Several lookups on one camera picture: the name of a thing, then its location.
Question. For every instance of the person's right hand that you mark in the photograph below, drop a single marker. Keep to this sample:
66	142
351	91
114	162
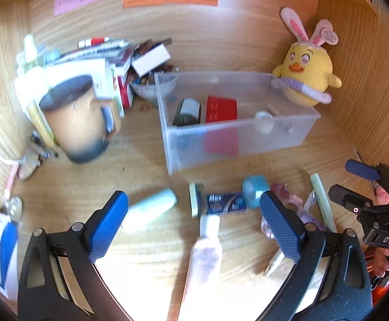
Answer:
381	262

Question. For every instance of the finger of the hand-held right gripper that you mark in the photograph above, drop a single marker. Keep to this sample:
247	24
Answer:
346	198
361	170

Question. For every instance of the stack of books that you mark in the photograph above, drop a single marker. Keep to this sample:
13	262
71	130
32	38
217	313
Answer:
80	63

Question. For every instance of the white and blue box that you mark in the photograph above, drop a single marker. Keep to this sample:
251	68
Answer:
2	257

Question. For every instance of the orange clothing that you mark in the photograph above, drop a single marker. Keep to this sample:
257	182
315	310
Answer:
380	292

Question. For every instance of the pink tube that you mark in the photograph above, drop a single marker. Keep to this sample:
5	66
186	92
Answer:
202	257

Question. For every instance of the brown mug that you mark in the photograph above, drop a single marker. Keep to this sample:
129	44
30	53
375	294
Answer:
77	123

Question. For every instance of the white tape roll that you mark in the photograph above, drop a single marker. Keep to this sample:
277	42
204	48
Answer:
264	122

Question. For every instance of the clear plastic storage box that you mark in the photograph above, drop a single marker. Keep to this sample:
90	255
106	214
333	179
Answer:
244	143

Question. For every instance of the pale yellow spray bottle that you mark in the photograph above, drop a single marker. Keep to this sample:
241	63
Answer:
30	52

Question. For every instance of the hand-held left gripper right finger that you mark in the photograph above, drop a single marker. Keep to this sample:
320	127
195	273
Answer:
281	220

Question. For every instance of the red box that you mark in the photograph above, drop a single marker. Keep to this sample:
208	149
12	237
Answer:
221	108

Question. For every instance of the dark green bottle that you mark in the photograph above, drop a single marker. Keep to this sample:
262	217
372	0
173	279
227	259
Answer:
187	112

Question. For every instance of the red and white marker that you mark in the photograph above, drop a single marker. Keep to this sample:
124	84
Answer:
94	42

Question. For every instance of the mint tube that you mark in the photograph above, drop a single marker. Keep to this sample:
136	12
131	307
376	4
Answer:
151	207

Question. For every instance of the white cardboard box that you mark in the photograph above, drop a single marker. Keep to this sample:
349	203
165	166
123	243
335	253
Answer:
149	61

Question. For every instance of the yellow chick plush toy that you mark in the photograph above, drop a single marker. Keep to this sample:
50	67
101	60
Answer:
309	70

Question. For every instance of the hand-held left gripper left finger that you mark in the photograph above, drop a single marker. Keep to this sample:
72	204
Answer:
109	220

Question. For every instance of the pale green stick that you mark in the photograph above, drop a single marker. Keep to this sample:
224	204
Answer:
323	200

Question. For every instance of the dark blue package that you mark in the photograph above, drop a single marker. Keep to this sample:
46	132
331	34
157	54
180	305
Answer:
224	202

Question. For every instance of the glass bowl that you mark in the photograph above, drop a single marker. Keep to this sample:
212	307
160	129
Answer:
144	88

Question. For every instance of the blue tape roll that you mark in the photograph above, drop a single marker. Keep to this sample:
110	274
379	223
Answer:
254	190

